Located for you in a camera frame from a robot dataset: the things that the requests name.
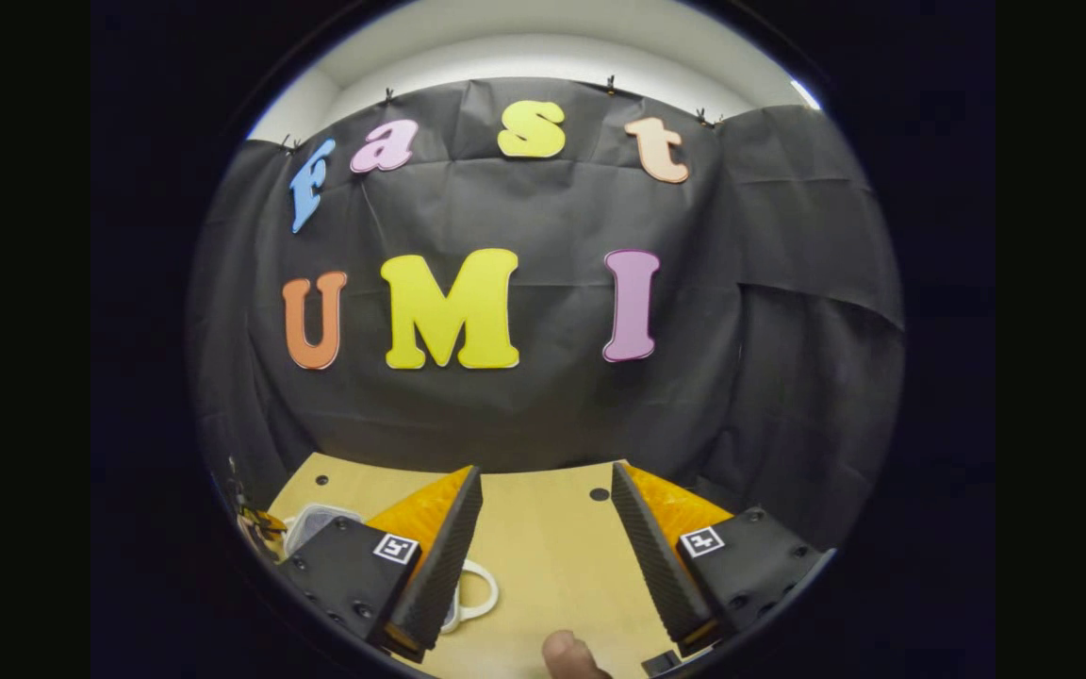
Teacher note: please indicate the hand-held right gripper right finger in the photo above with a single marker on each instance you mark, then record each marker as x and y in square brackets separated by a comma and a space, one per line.
[656, 566]

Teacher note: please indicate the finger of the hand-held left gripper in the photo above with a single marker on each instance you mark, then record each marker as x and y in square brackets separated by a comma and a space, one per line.
[260, 519]

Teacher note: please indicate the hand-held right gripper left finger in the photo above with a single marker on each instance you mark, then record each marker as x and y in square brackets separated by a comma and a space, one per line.
[439, 575]

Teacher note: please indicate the white suitcase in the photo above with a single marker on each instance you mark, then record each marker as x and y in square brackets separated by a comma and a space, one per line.
[317, 523]

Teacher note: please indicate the black backdrop cloth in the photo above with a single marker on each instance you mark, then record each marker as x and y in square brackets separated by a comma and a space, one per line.
[524, 415]

